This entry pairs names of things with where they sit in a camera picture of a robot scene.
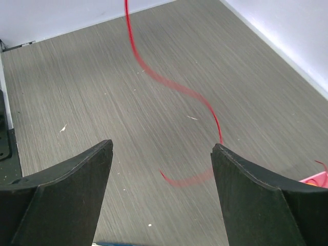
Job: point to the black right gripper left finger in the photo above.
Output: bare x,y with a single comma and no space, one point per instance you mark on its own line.
59,205

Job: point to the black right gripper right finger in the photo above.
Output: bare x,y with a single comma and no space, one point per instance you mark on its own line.
261,207

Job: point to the razor blister package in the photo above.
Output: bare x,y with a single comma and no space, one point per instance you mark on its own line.
111,244

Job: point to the pink open box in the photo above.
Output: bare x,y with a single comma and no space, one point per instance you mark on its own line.
318,180

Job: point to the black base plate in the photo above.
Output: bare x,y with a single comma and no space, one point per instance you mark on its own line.
10,169

